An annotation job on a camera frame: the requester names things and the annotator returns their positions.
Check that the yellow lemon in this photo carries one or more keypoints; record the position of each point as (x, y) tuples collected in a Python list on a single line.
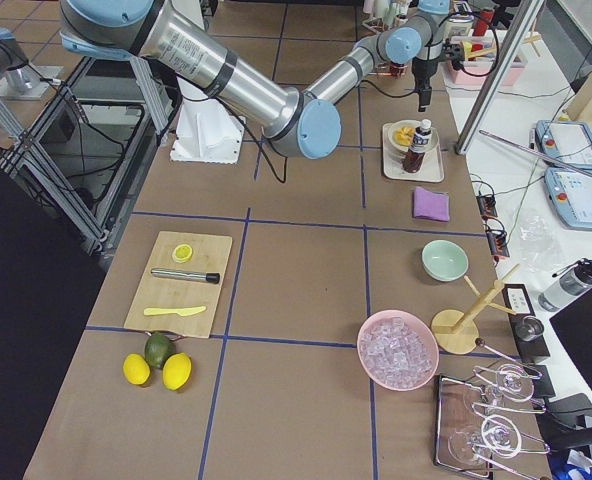
[(176, 371), (135, 369)]

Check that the aluminium frame column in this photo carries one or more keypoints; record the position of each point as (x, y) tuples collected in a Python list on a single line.
[(523, 21)]

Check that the tea bottle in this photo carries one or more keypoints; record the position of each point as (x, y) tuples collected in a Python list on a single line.
[(413, 159)]

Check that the bamboo cutting board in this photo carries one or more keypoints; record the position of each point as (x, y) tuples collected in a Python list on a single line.
[(211, 254)]

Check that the purple folded cloth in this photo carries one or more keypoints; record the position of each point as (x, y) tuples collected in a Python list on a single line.
[(430, 205)]

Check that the mint green bowl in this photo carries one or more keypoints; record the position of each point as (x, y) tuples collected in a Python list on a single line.
[(444, 260)]

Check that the wooden mug tree stand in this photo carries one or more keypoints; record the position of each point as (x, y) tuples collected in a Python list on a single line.
[(456, 331)]

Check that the yellow lemon left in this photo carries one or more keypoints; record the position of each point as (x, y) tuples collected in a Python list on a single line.
[(135, 369)]

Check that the lemon slice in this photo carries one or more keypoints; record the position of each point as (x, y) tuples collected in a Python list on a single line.
[(182, 253)]

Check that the green lime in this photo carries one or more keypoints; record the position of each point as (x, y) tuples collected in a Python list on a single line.
[(158, 349)]

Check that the clear water bottle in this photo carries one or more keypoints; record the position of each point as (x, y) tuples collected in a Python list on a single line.
[(570, 283)]

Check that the yellow lemon right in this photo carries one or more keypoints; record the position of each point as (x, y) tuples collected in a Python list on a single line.
[(176, 371)]

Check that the upper blue teach pendant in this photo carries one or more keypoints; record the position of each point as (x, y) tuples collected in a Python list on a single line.
[(567, 141)]

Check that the yellow plastic knife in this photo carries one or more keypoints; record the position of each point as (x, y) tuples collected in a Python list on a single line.
[(183, 312)]

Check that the cream bunny serving tray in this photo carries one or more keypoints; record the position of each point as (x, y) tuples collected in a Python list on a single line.
[(431, 170)]

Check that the blue teach pendant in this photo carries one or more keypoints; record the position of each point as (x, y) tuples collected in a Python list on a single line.
[(567, 141), (570, 194)]

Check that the pink bowl of ice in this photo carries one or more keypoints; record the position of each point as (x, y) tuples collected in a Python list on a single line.
[(397, 350)]

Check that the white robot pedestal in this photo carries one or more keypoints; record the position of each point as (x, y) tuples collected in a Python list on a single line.
[(206, 132)]

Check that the steel muddler black tip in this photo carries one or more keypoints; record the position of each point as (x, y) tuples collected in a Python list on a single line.
[(207, 277)]

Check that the white round plate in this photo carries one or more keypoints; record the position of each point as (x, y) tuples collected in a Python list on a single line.
[(389, 128)]

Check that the lower blue teach pendant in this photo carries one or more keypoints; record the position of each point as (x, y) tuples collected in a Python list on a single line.
[(570, 194)]

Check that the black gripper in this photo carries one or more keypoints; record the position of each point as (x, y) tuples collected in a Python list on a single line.
[(421, 71)]

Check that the wine glass rack tray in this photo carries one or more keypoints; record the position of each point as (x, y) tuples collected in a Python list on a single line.
[(476, 431)]

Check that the pink storage bin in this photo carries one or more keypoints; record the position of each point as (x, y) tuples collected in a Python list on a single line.
[(481, 54)]

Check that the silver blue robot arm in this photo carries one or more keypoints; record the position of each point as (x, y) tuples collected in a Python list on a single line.
[(295, 123)]

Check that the small steel cup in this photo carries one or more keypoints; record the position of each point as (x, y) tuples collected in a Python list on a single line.
[(529, 328)]

